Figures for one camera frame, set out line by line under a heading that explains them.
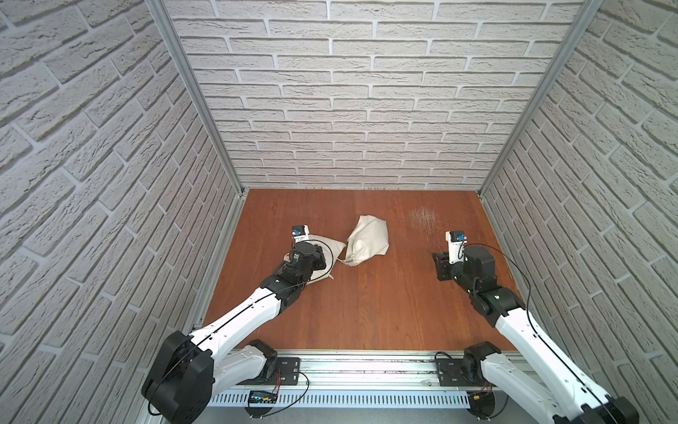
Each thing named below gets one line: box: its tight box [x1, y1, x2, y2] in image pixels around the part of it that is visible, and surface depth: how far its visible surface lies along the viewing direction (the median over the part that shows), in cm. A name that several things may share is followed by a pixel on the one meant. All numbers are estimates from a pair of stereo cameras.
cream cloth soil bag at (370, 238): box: [338, 214, 390, 267], surface depth 94 cm
